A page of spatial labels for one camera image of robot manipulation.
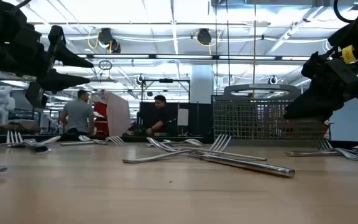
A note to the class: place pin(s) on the grey mesh cutlery basket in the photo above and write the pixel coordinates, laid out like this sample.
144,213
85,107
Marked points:
250,121

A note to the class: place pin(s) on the red cabinet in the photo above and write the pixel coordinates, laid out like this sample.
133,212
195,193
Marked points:
101,112

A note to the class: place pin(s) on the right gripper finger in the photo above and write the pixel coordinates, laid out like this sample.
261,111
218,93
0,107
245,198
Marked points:
312,105

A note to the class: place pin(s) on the black gantry frame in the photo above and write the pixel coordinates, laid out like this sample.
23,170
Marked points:
166,80

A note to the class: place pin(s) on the white robot figure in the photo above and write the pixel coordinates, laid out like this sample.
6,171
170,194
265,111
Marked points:
2,102

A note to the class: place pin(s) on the small black ceiling reel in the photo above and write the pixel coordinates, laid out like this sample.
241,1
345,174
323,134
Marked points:
273,80
140,79

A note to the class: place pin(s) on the white paper sign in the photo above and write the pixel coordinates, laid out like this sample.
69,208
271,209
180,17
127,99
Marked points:
183,116

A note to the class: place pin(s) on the pink white board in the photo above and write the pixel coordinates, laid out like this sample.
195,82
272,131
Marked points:
118,115

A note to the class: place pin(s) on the ceiling light strip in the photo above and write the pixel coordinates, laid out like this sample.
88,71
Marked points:
120,56

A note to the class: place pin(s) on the person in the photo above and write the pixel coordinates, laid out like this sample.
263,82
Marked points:
162,121
78,115

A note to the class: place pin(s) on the white pillar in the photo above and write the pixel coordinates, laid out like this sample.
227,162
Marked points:
202,84

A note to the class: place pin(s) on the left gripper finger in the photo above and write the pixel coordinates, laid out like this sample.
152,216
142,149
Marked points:
61,81
61,46

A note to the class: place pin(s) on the black partition panel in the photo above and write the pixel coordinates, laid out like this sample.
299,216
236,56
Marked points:
197,118

